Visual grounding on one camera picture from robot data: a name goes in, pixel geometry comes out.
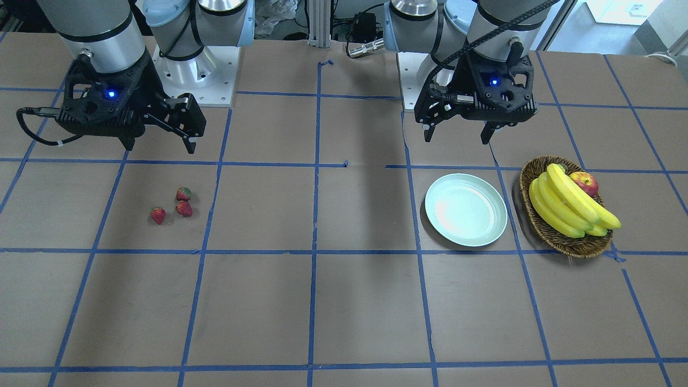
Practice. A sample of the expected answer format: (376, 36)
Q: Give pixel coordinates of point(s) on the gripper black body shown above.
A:
(458, 80)
(152, 86)

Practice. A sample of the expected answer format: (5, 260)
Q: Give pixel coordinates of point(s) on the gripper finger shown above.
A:
(428, 132)
(128, 143)
(488, 131)
(190, 143)

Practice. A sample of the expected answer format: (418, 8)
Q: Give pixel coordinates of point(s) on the red strawberry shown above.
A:
(183, 194)
(158, 215)
(184, 208)

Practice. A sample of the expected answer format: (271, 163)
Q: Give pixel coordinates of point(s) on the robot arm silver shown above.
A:
(109, 33)
(447, 30)

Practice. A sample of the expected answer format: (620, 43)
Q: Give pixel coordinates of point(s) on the pale green plate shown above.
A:
(466, 210)

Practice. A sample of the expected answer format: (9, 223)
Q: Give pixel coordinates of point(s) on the yellow banana bunch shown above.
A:
(566, 207)

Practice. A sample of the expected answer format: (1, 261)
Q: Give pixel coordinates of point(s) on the red apple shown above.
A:
(586, 182)

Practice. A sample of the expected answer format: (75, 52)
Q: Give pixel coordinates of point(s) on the black power adapter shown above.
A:
(364, 27)

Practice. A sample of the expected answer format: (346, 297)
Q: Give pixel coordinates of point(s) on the wicker basket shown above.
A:
(586, 247)

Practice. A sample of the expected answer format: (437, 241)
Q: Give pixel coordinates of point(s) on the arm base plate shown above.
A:
(210, 77)
(413, 70)

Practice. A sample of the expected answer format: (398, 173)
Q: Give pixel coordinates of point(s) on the aluminium frame post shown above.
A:
(319, 22)

